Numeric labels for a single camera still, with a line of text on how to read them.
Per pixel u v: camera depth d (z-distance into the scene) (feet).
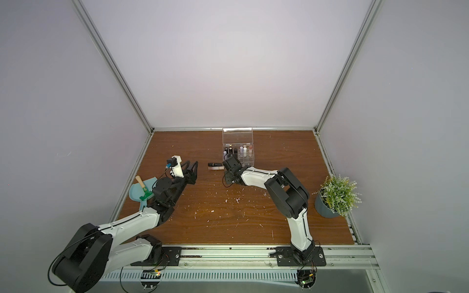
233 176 2.43
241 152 3.37
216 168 3.29
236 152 3.37
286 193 1.67
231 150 3.30
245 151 3.36
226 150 3.29
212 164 3.29
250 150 3.37
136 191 3.05
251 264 2.38
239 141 3.45
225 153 3.25
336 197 2.38
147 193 2.94
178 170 2.32
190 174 2.38
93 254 1.35
